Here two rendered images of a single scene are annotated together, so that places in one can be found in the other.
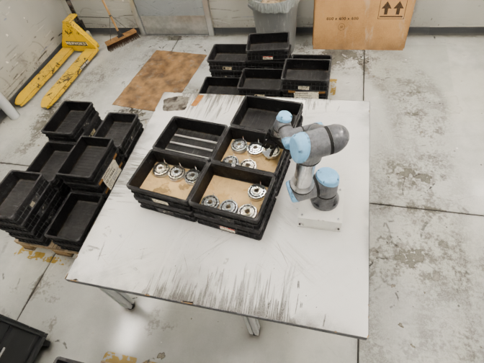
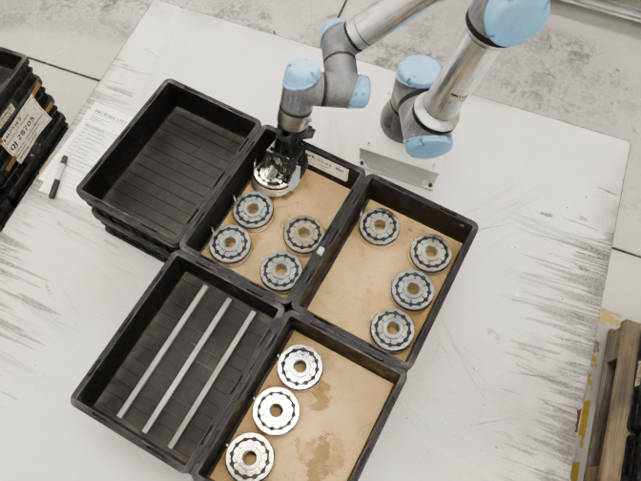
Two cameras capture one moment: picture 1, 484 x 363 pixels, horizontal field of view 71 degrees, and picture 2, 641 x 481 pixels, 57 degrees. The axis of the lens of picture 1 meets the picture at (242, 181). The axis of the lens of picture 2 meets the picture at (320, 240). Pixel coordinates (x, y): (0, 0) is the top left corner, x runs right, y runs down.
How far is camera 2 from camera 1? 1.40 m
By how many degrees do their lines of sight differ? 45
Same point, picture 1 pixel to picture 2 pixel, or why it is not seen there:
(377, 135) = not seen: hidden behind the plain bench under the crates
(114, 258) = not seen: outside the picture
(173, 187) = (317, 426)
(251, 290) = (556, 294)
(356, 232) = not seen: hidden behind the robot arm
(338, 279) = (540, 154)
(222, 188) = (346, 303)
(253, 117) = (135, 201)
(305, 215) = (437, 160)
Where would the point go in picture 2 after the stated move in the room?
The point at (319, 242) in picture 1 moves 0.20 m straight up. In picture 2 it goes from (469, 164) to (487, 124)
